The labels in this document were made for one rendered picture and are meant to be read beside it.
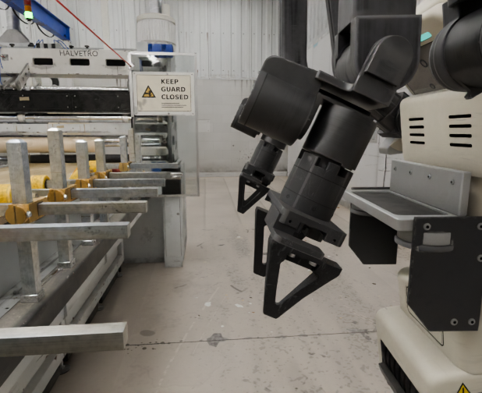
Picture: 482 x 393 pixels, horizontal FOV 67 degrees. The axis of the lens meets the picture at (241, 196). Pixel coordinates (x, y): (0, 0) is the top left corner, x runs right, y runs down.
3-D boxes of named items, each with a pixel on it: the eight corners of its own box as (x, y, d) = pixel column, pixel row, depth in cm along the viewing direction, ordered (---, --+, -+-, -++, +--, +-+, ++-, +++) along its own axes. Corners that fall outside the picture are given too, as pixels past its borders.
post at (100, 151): (111, 238, 177) (104, 139, 168) (108, 241, 173) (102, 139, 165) (103, 239, 176) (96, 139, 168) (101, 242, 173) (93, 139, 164)
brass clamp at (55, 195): (79, 197, 130) (78, 183, 129) (65, 205, 117) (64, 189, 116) (62, 198, 129) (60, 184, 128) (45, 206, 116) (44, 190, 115)
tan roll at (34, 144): (168, 151, 309) (167, 136, 307) (166, 152, 297) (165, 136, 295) (-13, 152, 295) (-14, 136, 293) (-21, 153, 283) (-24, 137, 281)
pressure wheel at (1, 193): (16, 178, 123) (7, 194, 117) (24, 196, 128) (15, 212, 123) (-2, 178, 123) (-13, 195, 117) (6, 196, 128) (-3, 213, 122)
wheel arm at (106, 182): (165, 185, 154) (165, 176, 153) (164, 186, 150) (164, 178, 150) (40, 187, 149) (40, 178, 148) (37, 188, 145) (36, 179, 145)
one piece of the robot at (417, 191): (412, 261, 76) (421, 157, 73) (512, 334, 49) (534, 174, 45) (336, 262, 76) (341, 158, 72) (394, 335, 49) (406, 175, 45)
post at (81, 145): (95, 256, 152) (86, 139, 144) (93, 259, 149) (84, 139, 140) (86, 256, 152) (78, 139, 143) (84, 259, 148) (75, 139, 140)
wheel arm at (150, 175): (171, 178, 178) (170, 171, 178) (170, 178, 175) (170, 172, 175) (93, 178, 175) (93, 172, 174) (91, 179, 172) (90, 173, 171)
